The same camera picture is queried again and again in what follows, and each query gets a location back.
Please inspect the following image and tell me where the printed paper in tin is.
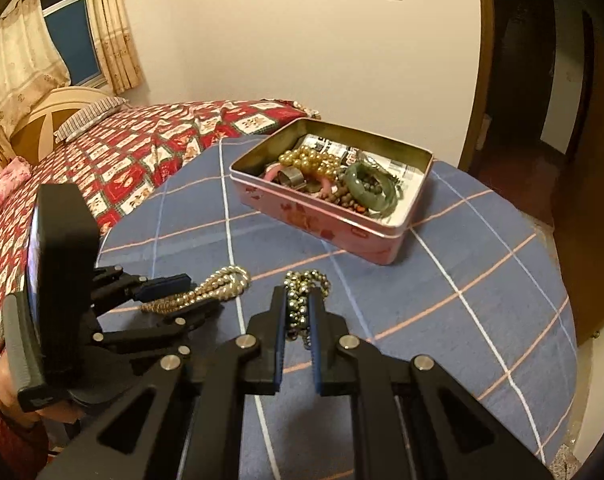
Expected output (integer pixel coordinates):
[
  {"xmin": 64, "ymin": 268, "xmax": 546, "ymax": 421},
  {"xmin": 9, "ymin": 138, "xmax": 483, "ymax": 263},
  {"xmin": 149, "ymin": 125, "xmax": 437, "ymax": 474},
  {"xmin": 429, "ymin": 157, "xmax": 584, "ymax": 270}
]
[{"xmin": 289, "ymin": 133, "xmax": 427, "ymax": 226}]

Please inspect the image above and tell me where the cream wooden headboard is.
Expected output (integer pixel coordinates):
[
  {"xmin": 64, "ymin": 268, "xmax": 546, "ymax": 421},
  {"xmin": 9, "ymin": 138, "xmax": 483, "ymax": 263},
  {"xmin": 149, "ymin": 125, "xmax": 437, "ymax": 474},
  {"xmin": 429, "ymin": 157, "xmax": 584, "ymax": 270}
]
[{"xmin": 9, "ymin": 86, "xmax": 113, "ymax": 166}]

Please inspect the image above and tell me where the striped pillow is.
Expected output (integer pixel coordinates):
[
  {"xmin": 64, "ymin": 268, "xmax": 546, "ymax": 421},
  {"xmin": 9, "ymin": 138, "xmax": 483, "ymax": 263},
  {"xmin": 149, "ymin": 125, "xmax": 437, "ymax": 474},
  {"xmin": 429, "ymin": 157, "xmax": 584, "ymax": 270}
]
[{"xmin": 54, "ymin": 96, "xmax": 128, "ymax": 143}]

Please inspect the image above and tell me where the pink metal tin box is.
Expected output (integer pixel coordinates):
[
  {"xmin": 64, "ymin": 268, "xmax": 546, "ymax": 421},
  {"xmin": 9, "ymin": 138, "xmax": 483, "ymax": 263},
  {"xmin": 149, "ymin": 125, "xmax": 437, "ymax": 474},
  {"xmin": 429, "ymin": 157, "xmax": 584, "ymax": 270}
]
[{"xmin": 230, "ymin": 118, "xmax": 434, "ymax": 264}]

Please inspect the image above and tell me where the beige patterned curtain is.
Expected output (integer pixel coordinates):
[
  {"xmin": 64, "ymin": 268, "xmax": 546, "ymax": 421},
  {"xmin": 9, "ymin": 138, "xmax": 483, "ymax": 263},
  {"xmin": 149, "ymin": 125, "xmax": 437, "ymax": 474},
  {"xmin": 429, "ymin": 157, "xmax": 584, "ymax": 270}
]
[{"xmin": 86, "ymin": 0, "xmax": 144, "ymax": 94}]

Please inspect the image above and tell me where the red patchwork bed quilt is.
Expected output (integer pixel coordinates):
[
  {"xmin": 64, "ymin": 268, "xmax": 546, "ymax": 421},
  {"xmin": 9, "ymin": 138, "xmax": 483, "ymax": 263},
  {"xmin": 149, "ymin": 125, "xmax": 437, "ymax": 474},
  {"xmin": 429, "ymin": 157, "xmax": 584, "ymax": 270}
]
[{"xmin": 0, "ymin": 99, "xmax": 319, "ymax": 337}]

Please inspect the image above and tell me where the pearl bead necklace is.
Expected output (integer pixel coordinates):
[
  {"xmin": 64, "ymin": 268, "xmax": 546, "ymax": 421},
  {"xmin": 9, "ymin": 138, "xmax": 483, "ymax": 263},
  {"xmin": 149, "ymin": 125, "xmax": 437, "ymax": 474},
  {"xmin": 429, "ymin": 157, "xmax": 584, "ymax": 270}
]
[{"xmin": 140, "ymin": 263, "xmax": 252, "ymax": 317}]

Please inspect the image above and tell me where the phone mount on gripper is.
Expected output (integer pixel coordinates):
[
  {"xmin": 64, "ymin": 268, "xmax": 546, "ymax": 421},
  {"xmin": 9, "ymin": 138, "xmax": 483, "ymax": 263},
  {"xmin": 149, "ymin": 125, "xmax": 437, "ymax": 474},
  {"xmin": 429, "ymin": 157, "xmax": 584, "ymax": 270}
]
[{"xmin": 25, "ymin": 183, "xmax": 99, "ymax": 347}]

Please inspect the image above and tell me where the person's left hand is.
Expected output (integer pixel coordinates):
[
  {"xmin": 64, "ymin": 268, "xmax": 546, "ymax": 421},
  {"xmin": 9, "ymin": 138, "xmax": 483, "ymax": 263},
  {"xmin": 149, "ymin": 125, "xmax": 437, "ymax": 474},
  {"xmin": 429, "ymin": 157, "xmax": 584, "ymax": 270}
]
[{"xmin": 0, "ymin": 350, "xmax": 85, "ymax": 428}]

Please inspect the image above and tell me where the brown wooden door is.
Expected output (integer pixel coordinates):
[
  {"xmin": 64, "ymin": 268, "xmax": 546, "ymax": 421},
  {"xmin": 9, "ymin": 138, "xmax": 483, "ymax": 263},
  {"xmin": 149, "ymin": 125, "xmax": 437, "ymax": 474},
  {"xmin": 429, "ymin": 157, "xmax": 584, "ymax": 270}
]
[{"xmin": 553, "ymin": 13, "xmax": 604, "ymax": 344}]

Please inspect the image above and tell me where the pink floral pillow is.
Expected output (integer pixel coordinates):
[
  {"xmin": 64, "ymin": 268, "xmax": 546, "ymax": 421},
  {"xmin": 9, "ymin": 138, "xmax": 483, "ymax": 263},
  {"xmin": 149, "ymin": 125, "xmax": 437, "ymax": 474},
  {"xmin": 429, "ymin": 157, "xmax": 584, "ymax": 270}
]
[{"xmin": 0, "ymin": 156, "xmax": 32, "ymax": 208}]

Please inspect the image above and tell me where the pink jade bangle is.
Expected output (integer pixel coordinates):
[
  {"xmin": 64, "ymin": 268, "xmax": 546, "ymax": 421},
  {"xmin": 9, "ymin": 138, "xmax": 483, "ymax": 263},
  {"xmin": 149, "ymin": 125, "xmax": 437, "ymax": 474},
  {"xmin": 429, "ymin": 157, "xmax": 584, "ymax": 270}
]
[{"xmin": 261, "ymin": 162, "xmax": 342, "ymax": 198}]

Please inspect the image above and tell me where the green jade bangle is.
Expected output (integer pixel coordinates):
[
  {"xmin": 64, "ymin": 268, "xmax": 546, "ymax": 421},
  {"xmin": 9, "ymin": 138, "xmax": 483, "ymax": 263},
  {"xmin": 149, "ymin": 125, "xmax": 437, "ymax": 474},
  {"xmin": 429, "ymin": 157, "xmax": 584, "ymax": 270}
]
[{"xmin": 342, "ymin": 160, "xmax": 401, "ymax": 217}]

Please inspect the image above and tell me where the window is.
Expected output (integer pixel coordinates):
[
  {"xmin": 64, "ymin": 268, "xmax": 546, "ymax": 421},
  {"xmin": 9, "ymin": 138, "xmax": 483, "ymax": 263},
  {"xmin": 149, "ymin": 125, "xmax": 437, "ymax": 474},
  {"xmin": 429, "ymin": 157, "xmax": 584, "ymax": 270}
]
[{"xmin": 40, "ymin": 0, "xmax": 106, "ymax": 88}]

